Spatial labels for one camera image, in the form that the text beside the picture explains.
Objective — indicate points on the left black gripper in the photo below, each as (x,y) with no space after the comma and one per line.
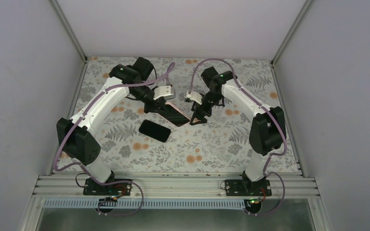
(159,104)

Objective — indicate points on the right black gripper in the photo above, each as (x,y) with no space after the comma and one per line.
(197,113)

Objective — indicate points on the pink phone case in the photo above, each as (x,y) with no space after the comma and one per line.
(178,110)

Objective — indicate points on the black smartphone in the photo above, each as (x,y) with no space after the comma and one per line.
(177,114)

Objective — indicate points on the black phone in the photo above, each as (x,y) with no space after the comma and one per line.
(154,130)

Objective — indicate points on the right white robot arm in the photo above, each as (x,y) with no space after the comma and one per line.
(268,131)

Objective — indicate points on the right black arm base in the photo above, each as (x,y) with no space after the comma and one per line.
(246,188)

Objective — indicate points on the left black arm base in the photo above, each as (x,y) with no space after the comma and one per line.
(119,189)

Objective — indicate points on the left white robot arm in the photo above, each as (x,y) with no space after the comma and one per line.
(77,145)

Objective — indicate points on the floral patterned table mat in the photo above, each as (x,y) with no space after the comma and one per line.
(221,145)

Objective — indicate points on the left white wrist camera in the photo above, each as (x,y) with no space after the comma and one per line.
(165,92)

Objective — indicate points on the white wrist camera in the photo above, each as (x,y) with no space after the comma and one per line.
(165,92)
(194,96)

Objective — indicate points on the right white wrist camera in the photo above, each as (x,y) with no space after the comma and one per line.
(194,96)

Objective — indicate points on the aluminium mounting rail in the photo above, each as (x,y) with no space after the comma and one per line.
(181,186)

